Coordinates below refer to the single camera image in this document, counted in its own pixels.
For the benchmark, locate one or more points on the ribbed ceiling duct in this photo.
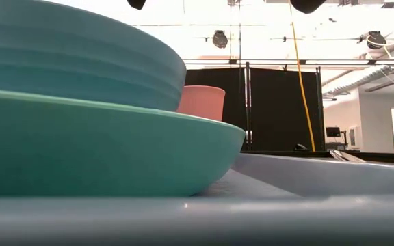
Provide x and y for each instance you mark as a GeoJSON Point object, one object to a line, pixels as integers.
{"type": "Point", "coordinates": [354, 82]}

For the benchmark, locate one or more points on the blue plastic tray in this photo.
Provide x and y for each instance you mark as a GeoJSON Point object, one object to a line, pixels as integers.
{"type": "Point", "coordinates": [286, 212]}

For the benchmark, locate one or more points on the pink cup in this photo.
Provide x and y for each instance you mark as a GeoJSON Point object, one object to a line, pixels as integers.
{"type": "Point", "coordinates": [202, 102]}

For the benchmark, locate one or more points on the long ceiling light strip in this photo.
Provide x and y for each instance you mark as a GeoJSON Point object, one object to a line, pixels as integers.
{"type": "Point", "coordinates": [286, 61]}

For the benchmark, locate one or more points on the small black rounded object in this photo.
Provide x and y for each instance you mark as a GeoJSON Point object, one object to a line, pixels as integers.
{"type": "Point", "coordinates": [300, 147]}

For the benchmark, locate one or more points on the small black monitor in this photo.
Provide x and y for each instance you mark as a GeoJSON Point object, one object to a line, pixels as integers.
{"type": "Point", "coordinates": [332, 132]}

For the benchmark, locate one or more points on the green plate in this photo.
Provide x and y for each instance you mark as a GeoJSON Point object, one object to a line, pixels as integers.
{"type": "Point", "coordinates": [98, 153]}

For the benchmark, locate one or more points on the blue bowl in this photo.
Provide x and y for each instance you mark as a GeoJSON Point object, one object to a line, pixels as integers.
{"type": "Point", "coordinates": [74, 58]}

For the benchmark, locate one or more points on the black folding partition screen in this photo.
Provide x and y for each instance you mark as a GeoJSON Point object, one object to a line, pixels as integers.
{"type": "Point", "coordinates": [275, 109]}

